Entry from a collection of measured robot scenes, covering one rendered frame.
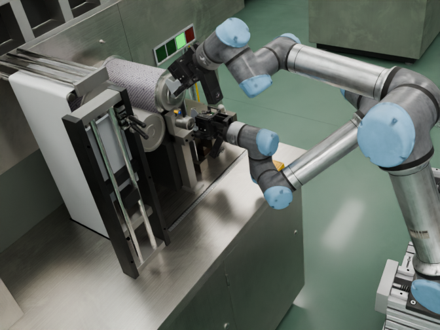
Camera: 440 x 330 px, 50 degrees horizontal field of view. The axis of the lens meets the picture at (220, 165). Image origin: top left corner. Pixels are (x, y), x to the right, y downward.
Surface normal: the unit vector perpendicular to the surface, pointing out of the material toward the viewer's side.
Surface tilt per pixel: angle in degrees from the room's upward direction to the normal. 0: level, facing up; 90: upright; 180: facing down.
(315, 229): 0
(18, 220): 90
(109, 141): 90
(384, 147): 83
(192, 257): 0
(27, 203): 90
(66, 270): 0
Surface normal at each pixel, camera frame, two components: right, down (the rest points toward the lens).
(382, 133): -0.71, 0.41
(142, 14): 0.81, 0.28
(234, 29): 0.54, -0.29
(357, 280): -0.13, -0.78
